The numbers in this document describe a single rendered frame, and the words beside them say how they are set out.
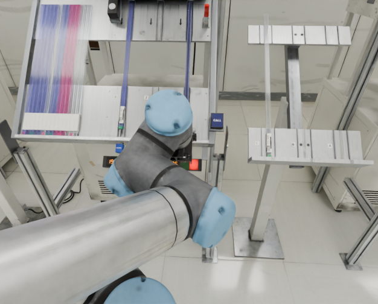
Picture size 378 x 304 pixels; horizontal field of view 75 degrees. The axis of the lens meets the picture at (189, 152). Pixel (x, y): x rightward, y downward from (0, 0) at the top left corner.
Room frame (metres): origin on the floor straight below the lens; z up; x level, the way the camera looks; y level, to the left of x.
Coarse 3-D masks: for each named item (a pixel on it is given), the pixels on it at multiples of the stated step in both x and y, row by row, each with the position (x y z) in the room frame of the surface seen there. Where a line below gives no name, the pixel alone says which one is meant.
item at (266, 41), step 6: (264, 18) 0.95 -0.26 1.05; (264, 24) 0.93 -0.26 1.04; (264, 30) 0.91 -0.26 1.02; (264, 36) 0.90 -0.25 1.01; (264, 42) 0.88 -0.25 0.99; (264, 48) 0.86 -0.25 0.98; (264, 54) 0.85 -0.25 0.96; (264, 60) 0.83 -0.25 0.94; (264, 66) 0.82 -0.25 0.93; (264, 72) 0.81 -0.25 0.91; (270, 90) 0.75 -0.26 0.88; (270, 96) 0.73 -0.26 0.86; (270, 102) 0.72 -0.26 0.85; (270, 108) 0.70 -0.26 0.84; (270, 114) 0.69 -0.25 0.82; (270, 120) 0.67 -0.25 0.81; (270, 126) 0.66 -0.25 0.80; (270, 132) 0.64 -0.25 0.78; (270, 156) 0.59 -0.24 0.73
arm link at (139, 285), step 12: (132, 276) 0.21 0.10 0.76; (144, 276) 0.22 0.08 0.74; (108, 288) 0.19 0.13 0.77; (120, 288) 0.18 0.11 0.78; (132, 288) 0.18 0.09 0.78; (144, 288) 0.18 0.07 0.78; (156, 288) 0.19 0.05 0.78; (96, 300) 0.17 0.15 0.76; (108, 300) 0.17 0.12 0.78; (120, 300) 0.17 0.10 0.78; (132, 300) 0.17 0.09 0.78; (144, 300) 0.17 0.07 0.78; (156, 300) 0.17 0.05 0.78; (168, 300) 0.17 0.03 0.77
